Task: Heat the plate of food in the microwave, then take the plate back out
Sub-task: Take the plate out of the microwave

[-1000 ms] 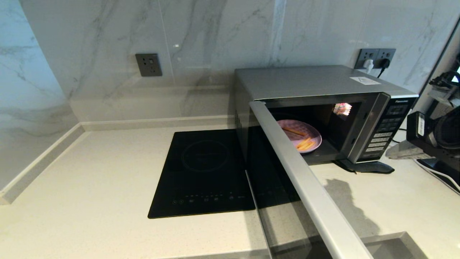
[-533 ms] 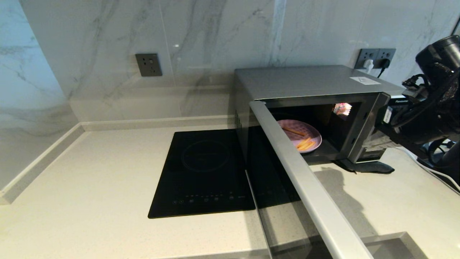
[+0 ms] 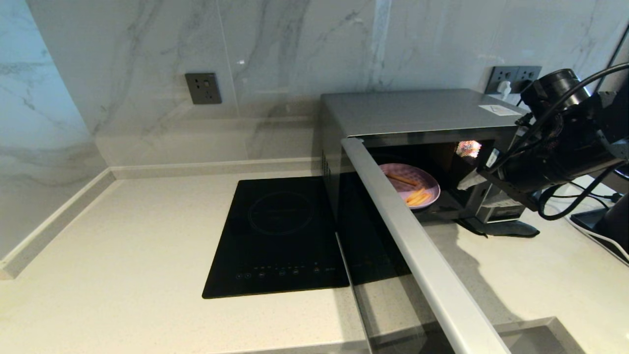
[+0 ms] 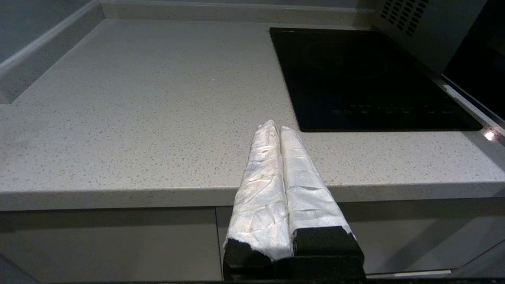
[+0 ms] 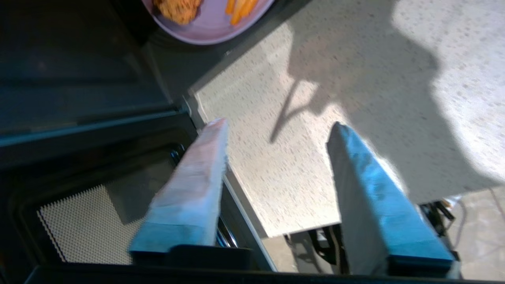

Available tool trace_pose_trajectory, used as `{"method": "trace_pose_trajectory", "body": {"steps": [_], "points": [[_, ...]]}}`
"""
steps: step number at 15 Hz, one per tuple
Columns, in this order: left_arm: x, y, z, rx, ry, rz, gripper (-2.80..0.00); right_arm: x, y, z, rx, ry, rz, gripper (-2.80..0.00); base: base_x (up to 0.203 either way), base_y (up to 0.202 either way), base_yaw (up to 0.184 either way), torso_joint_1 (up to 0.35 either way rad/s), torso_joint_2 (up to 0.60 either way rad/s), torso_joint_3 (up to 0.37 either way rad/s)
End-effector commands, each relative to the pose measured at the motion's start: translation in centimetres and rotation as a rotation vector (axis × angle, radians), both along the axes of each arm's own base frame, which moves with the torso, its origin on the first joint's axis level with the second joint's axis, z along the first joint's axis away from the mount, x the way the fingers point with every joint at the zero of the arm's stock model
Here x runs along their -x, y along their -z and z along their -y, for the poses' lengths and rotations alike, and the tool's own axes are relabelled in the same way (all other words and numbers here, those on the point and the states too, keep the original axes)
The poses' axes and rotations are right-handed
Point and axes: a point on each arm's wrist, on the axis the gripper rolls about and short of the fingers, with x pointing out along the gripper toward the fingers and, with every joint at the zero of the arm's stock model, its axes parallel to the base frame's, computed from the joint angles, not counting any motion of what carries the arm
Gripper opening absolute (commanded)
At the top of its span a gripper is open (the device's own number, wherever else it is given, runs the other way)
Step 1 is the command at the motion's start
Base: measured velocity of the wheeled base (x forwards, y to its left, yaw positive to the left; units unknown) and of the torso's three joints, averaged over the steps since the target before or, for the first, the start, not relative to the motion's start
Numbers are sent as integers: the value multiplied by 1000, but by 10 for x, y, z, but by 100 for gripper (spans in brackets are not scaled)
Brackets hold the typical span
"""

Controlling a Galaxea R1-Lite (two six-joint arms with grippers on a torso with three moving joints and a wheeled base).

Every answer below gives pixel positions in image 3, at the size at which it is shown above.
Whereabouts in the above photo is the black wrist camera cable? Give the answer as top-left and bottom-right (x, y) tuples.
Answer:
(484, 63), (629, 221)

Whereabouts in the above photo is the black power cable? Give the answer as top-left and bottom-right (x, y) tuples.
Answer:
(570, 182), (622, 207)

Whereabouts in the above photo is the black cloth pad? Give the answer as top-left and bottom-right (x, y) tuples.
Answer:
(457, 218), (540, 239)

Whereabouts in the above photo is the purple plate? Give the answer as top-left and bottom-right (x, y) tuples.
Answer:
(378, 163), (441, 210)

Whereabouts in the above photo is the black rounded appliance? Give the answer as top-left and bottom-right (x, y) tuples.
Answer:
(593, 193), (629, 252)

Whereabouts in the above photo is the white paper label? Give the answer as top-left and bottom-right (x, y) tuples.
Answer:
(479, 104), (522, 117)

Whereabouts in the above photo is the black flat appliance base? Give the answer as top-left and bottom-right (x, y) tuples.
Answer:
(570, 207), (613, 232)

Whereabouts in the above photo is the black glass microwave door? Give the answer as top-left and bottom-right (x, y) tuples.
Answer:
(334, 137), (513, 354)

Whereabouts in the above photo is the grey single wall socket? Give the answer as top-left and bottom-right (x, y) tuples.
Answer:
(185, 73), (223, 105)

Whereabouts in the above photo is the grey double wall socket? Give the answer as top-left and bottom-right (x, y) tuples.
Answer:
(485, 66), (543, 95)

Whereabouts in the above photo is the white power cable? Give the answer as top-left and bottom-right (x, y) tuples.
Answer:
(565, 214), (629, 267)

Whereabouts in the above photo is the black induction cooktop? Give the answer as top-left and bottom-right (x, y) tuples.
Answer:
(201, 176), (350, 299)

